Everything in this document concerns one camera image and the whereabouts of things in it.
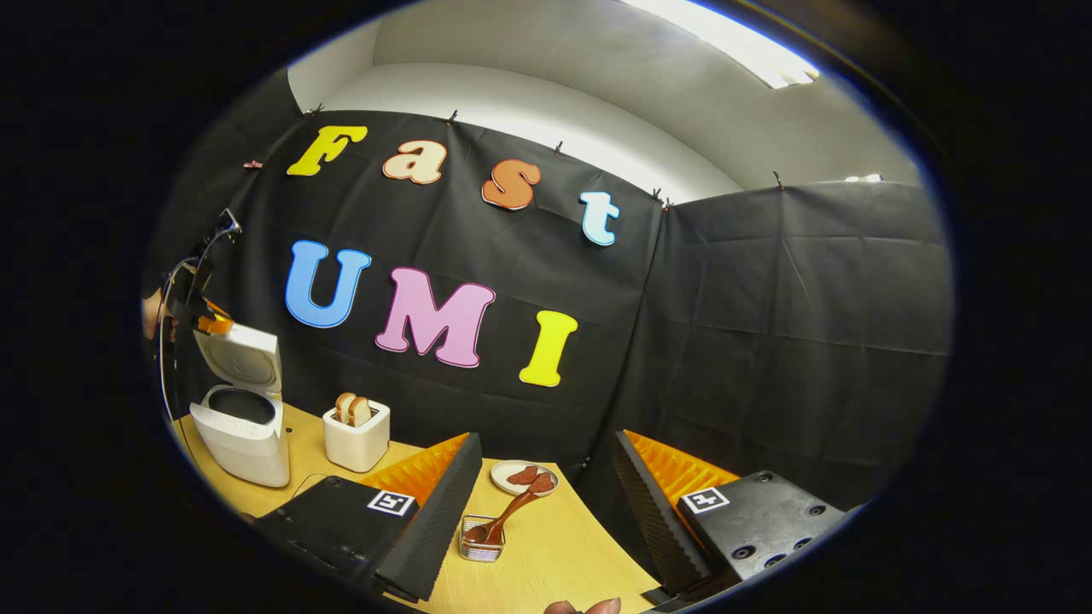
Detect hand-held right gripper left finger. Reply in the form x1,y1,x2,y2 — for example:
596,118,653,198
253,432,484,603

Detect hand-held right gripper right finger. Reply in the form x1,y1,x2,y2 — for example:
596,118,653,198
614,429,854,598

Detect wire metal chopstick holder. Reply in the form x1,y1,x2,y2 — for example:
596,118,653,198
459,514,506,564

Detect brown wooden spoon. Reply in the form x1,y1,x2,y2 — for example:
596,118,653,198
463,486,540,547

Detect white rice cooker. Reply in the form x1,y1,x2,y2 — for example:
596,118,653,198
189,322,291,489

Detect white round plate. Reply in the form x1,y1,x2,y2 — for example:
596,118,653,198
491,460,561,497

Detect white toaster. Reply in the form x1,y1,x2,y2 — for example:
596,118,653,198
322,399,392,474

